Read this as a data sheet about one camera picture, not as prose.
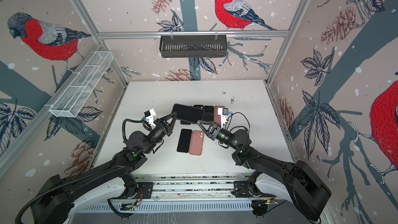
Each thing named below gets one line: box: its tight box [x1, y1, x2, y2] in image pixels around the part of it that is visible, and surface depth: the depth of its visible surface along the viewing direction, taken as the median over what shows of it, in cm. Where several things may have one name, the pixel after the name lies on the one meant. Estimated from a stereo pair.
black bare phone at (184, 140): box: [176, 128, 193, 153], surface depth 91 cm
